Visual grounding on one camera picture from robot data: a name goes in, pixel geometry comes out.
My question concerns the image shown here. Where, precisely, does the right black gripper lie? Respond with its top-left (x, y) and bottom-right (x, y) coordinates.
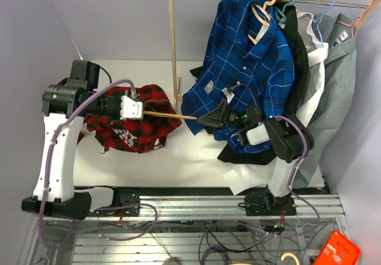
top-left (196, 99), bottom-right (247, 128)

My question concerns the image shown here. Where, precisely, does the yellow velvet hanger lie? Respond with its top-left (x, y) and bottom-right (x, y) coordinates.
top-left (143, 111), bottom-right (197, 120)

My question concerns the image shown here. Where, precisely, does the red black plaid shirt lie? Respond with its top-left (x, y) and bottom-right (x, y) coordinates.
top-left (85, 84), bottom-right (182, 154)

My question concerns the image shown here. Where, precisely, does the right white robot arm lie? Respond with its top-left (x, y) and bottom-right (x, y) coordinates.
top-left (196, 99), bottom-right (314, 215)

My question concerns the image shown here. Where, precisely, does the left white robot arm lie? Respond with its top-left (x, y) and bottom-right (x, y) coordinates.
top-left (21, 60), bottom-right (121, 220)

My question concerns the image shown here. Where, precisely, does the blue plaid shirt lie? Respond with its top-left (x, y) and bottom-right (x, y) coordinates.
top-left (180, 0), bottom-right (295, 154)

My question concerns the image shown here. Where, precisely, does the white shirt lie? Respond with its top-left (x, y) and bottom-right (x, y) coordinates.
top-left (224, 11), bottom-right (329, 197)

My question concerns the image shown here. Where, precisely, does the cream plastic hanger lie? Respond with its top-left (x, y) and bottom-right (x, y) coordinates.
top-left (248, 0), bottom-right (276, 45)

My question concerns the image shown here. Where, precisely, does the teal plastic hanger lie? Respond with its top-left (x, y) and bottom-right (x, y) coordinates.
top-left (274, 0), bottom-right (296, 24)

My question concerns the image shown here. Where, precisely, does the grey shirt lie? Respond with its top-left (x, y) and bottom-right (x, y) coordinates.
top-left (292, 13), bottom-right (357, 189)

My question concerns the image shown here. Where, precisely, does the light blue plastic hanger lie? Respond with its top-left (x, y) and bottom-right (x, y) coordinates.
top-left (312, 0), bottom-right (336, 47)

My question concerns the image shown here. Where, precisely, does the cream hanger on floor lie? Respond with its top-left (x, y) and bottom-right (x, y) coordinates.
top-left (280, 252), bottom-right (300, 265)

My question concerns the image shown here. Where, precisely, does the pink plastic hanger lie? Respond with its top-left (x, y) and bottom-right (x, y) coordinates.
top-left (337, 0), bottom-right (374, 37)

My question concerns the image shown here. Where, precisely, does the orange plastic box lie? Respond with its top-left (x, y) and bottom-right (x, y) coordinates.
top-left (314, 230), bottom-right (361, 265)

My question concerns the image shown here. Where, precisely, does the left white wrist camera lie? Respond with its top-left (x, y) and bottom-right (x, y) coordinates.
top-left (120, 95), bottom-right (144, 120)

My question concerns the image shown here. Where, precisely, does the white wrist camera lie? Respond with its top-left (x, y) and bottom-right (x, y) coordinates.
top-left (120, 95), bottom-right (144, 120)
top-left (222, 88), bottom-right (234, 104)

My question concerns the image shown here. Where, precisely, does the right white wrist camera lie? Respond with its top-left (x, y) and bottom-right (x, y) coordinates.
top-left (222, 88), bottom-right (234, 104)

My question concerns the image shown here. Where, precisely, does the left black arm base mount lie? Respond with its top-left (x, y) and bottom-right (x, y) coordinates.
top-left (112, 188), bottom-right (140, 217)

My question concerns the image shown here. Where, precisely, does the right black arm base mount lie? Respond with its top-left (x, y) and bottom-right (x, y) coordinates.
top-left (238, 187), bottom-right (296, 216)

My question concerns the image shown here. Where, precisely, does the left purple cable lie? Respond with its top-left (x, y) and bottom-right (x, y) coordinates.
top-left (38, 79), bottom-right (139, 250)

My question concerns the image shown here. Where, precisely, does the aluminium rail frame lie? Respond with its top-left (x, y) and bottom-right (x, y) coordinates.
top-left (19, 188), bottom-right (349, 264)

